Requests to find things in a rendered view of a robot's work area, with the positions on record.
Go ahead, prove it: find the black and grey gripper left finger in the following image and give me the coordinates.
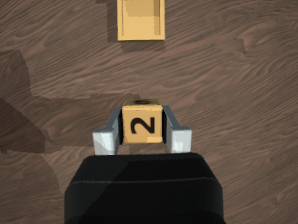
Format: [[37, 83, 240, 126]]
[[93, 107, 124, 155]]

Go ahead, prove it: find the tan wooden cube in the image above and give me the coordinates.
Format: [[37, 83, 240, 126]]
[[122, 99, 162, 143]]

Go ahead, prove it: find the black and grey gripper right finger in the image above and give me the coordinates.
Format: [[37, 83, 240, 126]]
[[162, 105, 192, 153]]

